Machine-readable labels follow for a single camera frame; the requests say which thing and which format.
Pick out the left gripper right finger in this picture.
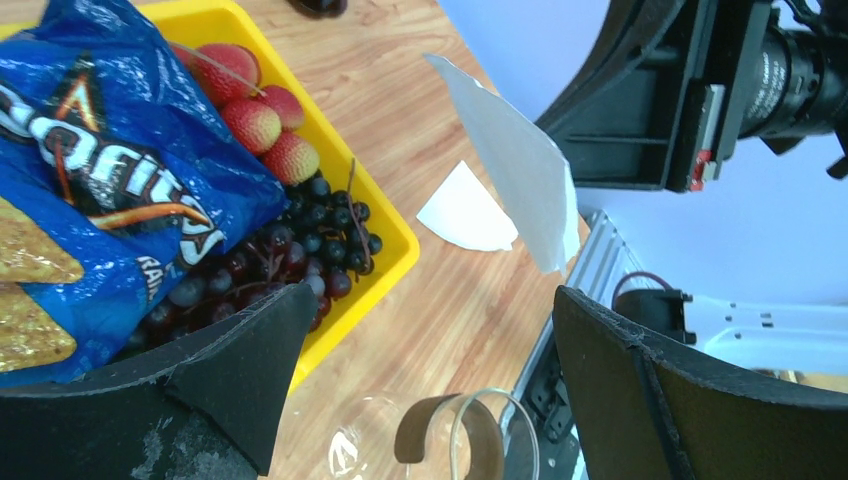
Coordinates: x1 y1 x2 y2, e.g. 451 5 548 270
553 287 847 479

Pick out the dark grape bunch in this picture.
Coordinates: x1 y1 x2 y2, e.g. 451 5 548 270
117 173 383 359

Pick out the yellow plastic tray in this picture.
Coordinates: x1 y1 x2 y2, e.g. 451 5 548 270
0 0 421 392

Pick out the red lychee bunch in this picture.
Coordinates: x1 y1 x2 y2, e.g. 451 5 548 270
171 43 320 186

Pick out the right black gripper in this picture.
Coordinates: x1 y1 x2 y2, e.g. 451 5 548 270
537 0 847 193

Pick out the white coffee filter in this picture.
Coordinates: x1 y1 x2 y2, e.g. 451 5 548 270
416 161 518 252
423 53 581 275

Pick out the brown coffee dripper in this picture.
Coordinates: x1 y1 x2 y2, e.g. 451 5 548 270
289 0 348 19

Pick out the blue chips bag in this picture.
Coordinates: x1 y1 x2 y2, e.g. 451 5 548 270
1 1 288 387

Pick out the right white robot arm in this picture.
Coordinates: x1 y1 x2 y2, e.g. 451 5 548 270
538 1 847 375

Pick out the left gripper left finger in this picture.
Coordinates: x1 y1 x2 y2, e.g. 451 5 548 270
1 284 317 479

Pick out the clear glass beaker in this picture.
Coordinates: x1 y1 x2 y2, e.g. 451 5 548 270
327 387 540 479

